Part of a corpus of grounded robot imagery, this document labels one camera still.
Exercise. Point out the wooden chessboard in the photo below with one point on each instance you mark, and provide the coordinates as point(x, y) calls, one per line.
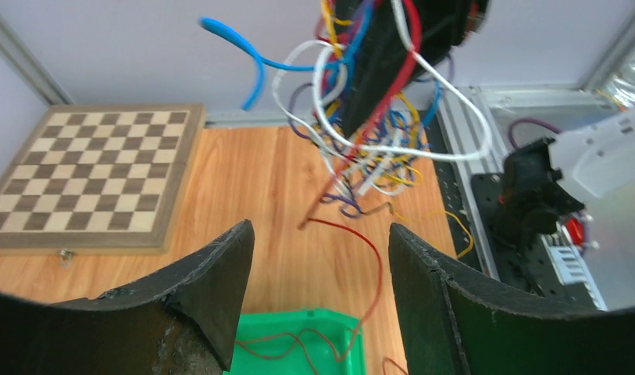
point(100, 179)

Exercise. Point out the green six-compartment tray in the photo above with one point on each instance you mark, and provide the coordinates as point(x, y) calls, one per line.
point(306, 341)

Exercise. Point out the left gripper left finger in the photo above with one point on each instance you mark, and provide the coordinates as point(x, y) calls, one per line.
point(181, 319)

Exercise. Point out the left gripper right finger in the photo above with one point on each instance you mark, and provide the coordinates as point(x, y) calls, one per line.
point(456, 320)

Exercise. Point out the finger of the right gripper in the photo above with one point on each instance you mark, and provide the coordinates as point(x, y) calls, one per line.
point(381, 55)

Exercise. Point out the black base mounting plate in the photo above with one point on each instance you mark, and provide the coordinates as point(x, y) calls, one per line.
point(525, 225)

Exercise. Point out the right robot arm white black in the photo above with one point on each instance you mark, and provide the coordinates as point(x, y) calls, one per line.
point(588, 163)

